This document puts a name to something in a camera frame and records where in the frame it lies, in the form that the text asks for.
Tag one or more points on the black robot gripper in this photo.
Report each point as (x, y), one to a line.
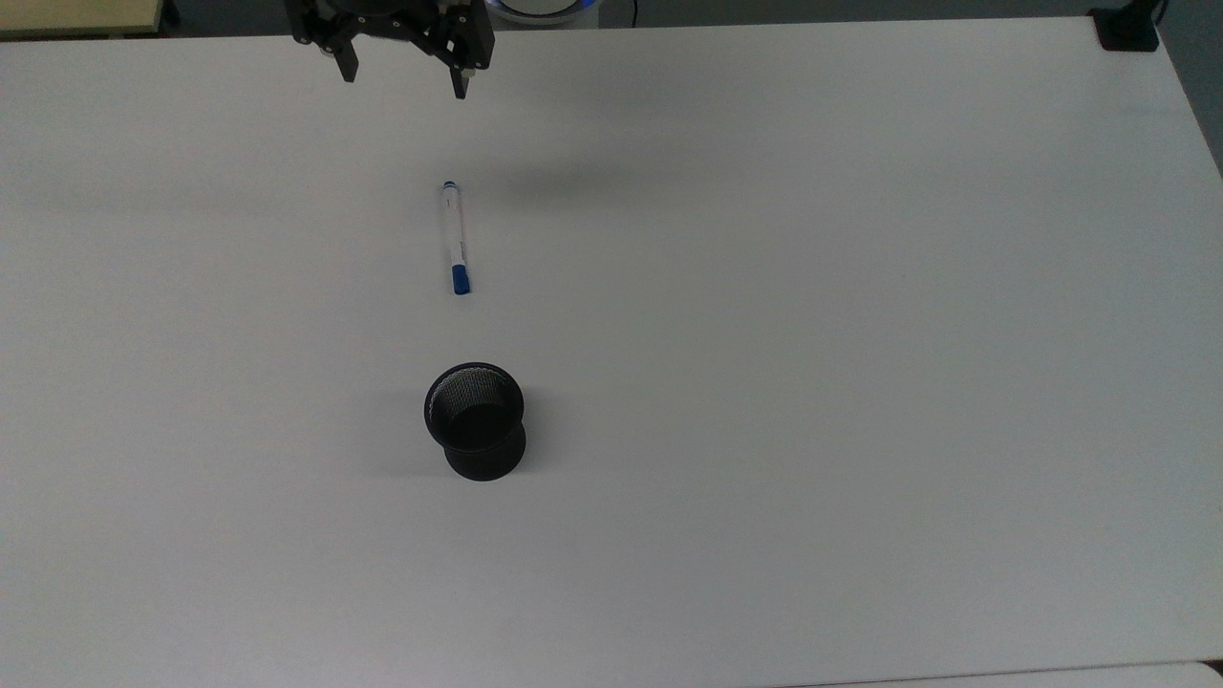
(392, 17)

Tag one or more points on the white marker with blue cap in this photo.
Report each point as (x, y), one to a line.
(456, 239)

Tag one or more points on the light wooden table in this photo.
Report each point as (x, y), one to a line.
(76, 14)

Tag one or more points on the black mesh pen cup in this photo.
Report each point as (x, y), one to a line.
(478, 435)

